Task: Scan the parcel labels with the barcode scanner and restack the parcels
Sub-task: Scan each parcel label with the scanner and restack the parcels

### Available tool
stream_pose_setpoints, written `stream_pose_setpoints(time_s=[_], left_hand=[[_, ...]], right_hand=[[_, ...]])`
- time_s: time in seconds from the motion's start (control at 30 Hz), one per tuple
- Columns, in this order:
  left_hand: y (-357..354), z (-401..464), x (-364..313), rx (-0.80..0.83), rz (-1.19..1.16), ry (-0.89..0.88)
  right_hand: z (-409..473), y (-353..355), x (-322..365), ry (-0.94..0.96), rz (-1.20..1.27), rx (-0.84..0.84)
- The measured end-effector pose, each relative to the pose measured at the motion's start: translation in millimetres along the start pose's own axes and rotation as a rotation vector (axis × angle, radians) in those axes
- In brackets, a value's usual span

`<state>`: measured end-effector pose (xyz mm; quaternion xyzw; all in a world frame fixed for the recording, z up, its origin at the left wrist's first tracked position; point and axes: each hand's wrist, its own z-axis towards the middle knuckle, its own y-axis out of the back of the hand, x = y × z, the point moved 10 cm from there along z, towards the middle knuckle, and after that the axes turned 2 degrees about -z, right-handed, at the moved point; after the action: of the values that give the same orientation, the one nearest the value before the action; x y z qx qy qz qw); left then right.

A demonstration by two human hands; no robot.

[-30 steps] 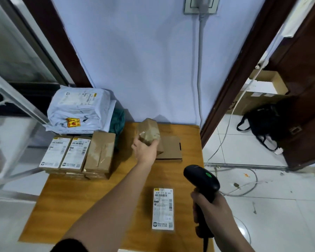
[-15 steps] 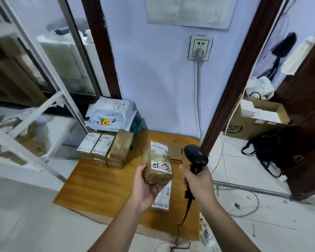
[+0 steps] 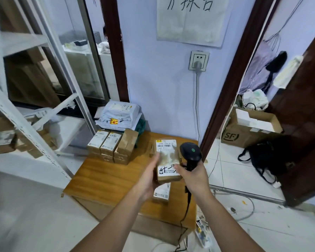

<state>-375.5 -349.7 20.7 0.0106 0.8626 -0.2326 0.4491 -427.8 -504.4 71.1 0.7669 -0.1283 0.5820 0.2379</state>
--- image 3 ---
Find person's left hand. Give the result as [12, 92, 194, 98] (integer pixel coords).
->
[133, 153, 161, 201]

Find person's right hand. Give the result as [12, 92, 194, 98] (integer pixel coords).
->
[174, 164, 214, 201]

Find taped cardboard parcel box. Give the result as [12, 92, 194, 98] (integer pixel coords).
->
[155, 139, 183, 184]

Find black barcode scanner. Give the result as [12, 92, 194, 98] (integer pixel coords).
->
[180, 142, 203, 172]

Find person's right forearm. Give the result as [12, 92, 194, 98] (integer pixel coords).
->
[192, 191, 266, 252]

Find person's left forearm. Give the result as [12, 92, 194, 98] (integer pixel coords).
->
[70, 190, 147, 252]

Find small labelled cardboard box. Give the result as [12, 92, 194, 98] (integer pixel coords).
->
[152, 182, 172, 203]

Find green cloth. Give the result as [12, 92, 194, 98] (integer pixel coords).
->
[135, 119, 146, 136]

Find stack of small cardboard boxes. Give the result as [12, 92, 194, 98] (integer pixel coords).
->
[87, 128, 139, 166]

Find wooden table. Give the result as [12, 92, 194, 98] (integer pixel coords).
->
[62, 131, 200, 246]

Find grey plastic mailer parcel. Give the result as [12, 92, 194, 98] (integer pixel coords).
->
[95, 100, 143, 130]

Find white power strip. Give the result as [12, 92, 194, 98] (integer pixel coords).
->
[195, 218, 214, 250]

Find large open cardboard box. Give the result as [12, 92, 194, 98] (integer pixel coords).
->
[221, 107, 284, 149]

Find black bag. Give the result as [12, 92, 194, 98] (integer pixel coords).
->
[238, 140, 294, 184]

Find white plastic bag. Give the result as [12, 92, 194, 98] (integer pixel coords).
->
[242, 89, 269, 111]

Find purple hanging garment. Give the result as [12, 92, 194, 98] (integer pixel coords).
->
[238, 40, 279, 95]

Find brown wooden door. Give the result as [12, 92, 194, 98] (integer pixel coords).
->
[266, 23, 315, 208]

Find aluminium framed glass door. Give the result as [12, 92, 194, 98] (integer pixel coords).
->
[24, 0, 111, 106]

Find white metal shelf rack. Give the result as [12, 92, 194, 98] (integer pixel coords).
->
[0, 0, 98, 181]

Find black hanging cloth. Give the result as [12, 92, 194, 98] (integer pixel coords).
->
[262, 51, 288, 93]

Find white towel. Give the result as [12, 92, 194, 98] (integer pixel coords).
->
[273, 55, 304, 89]

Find cardboard boxes on shelf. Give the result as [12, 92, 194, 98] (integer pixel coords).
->
[0, 117, 58, 159]

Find black scanner cable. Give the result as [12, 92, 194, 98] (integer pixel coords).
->
[179, 186, 193, 252]

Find grey plug with cable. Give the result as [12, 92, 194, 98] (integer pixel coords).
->
[194, 61, 202, 141]

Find white floor cable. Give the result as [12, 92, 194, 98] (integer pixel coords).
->
[209, 155, 256, 222]

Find brown door frame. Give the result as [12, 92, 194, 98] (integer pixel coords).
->
[199, 0, 281, 162]

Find white wall socket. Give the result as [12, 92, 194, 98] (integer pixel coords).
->
[189, 51, 210, 72]

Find white paper wall sign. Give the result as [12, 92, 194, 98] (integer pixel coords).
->
[156, 0, 230, 48]

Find wire hanger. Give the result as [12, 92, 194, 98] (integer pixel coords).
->
[267, 0, 306, 51]

